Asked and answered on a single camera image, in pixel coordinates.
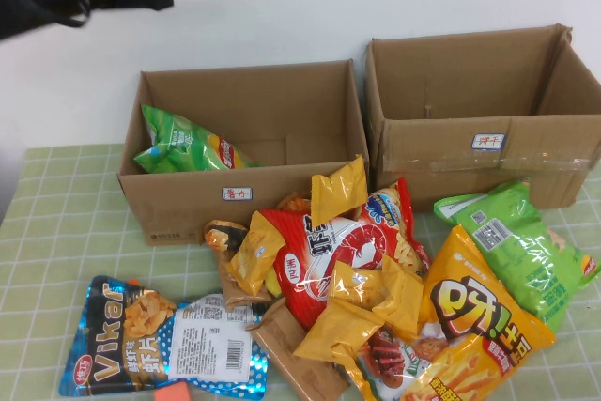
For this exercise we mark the small green chip bag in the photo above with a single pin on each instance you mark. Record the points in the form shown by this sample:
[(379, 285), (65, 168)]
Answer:
[(188, 147)]

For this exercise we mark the yellow biscuit packet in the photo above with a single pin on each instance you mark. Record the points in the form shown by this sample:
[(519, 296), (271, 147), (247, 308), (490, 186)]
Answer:
[(357, 283), (338, 194), (399, 297), (338, 330), (253, 255)]

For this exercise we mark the orange white meat snack bag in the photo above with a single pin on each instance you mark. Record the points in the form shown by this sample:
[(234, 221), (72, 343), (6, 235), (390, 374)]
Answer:
[(389, 363)]

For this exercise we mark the large orange fries snack bag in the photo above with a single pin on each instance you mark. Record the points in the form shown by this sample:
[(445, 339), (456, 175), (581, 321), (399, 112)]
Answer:
[(469, 307)]

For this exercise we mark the wide open cardboard box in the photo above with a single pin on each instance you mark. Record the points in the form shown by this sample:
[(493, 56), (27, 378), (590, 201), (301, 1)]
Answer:
[(178, 204)]

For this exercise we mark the white sticker with red writing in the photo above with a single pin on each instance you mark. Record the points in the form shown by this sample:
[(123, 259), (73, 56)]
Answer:
[(488, 141), (237, 193)]

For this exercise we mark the green checked tablecloth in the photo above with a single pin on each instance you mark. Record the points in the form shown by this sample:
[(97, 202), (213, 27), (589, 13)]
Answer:
[(37, 213)]

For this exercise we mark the orange crisps bag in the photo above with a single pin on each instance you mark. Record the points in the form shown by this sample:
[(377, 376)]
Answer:
[(296, 201)]

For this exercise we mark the tiny orange object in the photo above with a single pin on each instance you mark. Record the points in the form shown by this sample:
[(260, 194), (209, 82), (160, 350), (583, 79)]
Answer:
[(134, 281)]

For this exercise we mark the brown nut bar packet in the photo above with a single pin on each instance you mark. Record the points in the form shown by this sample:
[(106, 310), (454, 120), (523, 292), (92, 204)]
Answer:
[(235, 293)]

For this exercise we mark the small pale yellow packet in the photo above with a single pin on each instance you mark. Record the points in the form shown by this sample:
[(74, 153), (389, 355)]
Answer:
[(273, 284)]

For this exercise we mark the taped open cardboard box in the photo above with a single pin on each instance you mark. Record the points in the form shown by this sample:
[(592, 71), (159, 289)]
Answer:
[(436, 147)]

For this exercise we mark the red shrimp cracker bag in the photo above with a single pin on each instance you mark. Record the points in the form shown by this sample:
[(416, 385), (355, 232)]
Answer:
[(300, 293)]

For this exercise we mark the blue bag with white label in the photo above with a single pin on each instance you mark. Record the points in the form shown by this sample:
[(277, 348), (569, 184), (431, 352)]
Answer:
[(206, 344)]

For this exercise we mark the blue Vikar shrimp chip bag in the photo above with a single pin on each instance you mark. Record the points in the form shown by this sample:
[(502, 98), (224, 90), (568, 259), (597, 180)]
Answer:
[(108, 363)]

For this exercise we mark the plain brown paper packet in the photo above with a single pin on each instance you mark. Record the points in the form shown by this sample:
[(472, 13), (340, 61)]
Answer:
[(291, 349)]

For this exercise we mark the orange rectangular block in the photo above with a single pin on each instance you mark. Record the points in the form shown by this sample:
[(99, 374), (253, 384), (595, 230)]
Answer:
[(171, 394)]

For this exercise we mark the large green chip bag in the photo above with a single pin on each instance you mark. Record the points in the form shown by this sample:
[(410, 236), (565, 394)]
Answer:
[(526, 255)]

